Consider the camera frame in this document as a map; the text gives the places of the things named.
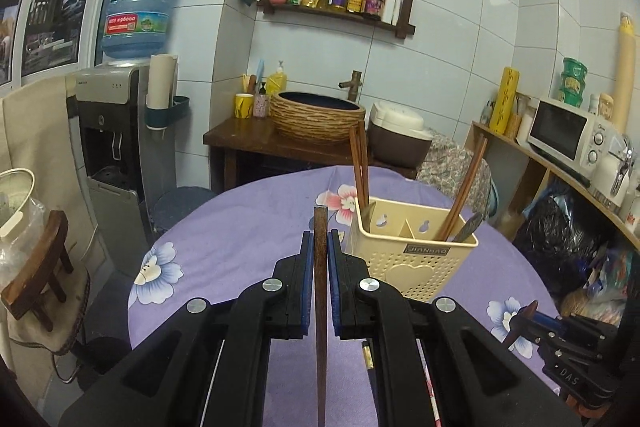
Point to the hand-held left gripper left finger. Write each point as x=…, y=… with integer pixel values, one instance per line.
x=307, y=287

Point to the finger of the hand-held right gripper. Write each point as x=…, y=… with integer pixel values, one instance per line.
x=545, y=319
x=550, y=344

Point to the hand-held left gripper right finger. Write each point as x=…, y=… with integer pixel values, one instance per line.
x=334, y=287

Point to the brown wooden chopstick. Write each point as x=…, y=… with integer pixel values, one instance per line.
x=363, y=167
x=467, y=188
x=460, y=187
x=355, y=167
x=320, y=357

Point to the beige perforated utensil holder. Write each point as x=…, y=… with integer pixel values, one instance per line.
x=430, y=267

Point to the colourful plastic bag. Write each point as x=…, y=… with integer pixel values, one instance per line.
x=610, y=277

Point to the black plastic bag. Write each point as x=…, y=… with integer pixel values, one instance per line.
x=560, y=242

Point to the purple floral tablecloth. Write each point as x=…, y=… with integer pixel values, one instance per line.
x=240, y=227

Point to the blue basin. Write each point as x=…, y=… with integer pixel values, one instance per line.
x=494, y=202

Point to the wooden shelf unit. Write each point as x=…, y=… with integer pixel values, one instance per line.
x=540, y=167

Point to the dark wooden washstand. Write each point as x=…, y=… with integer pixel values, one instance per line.
x=235, y=142

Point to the woven basket sink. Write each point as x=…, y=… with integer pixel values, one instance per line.
x=315, y=122

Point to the brown and cream rice cooker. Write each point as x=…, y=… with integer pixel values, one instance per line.
x=395, y=132

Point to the floral chair cover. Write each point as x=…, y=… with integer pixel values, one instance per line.
x=450, y=167

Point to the white microwave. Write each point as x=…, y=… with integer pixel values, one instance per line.
x=560, y=132

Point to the pink floral pump bottle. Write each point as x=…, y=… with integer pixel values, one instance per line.
x=261, y=104

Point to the yellow cup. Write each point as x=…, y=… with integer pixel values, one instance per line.
x=244, y=106

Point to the bamboo style faucet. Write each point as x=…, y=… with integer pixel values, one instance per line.
x=352, y=84

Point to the yellow soap bottle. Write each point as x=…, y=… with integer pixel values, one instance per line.
x=276, y=82

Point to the yellow roll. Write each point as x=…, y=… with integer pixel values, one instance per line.
x=504, y=102

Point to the blue cup holder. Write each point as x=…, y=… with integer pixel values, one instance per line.
x=175, y=107

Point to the stack of green cups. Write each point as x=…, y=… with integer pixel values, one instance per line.
x=572, y=82

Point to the grey water dispenser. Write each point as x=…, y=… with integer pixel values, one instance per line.
x=110, y=132

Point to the beige paper cup tube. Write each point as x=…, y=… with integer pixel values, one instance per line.
x=162, y=82

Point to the tall beige roll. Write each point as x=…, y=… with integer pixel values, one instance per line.
x=624, y=72

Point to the small wooden stool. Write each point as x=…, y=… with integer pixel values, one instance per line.
x=40, y=267

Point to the glass jar with plastic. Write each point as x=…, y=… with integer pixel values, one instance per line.
x=15, y=217

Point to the blue water bottle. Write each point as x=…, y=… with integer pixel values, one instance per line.
x=140, y=2

